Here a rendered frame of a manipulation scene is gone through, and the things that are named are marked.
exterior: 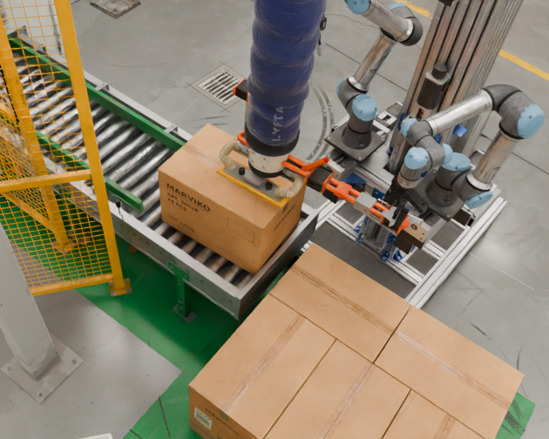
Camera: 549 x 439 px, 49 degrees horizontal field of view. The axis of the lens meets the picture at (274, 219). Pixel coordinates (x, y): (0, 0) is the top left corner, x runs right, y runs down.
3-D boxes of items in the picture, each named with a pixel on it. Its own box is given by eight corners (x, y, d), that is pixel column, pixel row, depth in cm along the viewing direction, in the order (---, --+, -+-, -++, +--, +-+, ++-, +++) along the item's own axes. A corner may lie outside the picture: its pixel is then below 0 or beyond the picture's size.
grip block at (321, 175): (303, 185, 247) (306, 175, 243) (315, 171, 253) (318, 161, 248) (321, 194, 245) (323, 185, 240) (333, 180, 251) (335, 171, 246)
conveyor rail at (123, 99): (23, 60, 402) (16, 36, 387) (29, 57, 405) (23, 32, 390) (305, 236, 333) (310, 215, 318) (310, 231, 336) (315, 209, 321)
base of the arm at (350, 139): (352, 124, 300) (356, 108, 292) (376, 138, 295) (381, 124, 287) (334, 138, 292) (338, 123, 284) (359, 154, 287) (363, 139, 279)
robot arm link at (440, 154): (438, 131, 221) (415, 139, 217) (457, 151, 215) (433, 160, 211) (432, 146, 227) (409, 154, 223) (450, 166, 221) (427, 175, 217)
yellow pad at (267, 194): (215, 172, 260) (216, 165, 256) (229, 159, 265) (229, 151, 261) (281, 210, 251) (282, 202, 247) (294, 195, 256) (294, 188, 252)
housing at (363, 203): (352, 207, 242) (355, 200, 239) (360, 198, 246) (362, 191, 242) (367, 216, 240) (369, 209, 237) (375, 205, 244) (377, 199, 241)
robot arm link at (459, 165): (450, 166, 274) (460, 145, 263) (468, 186, 267) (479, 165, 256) (429, 173, 269) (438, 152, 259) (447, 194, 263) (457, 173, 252)
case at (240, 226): (161, 220, 312) (157, 168, 281) (206, 175, 335) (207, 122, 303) (257, 277, 296) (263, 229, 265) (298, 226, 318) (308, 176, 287)
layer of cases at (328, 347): (189, 417, 291) (187, 384, 259) (302, 282, 345) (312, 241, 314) (403, 586, 255) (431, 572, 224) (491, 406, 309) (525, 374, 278)
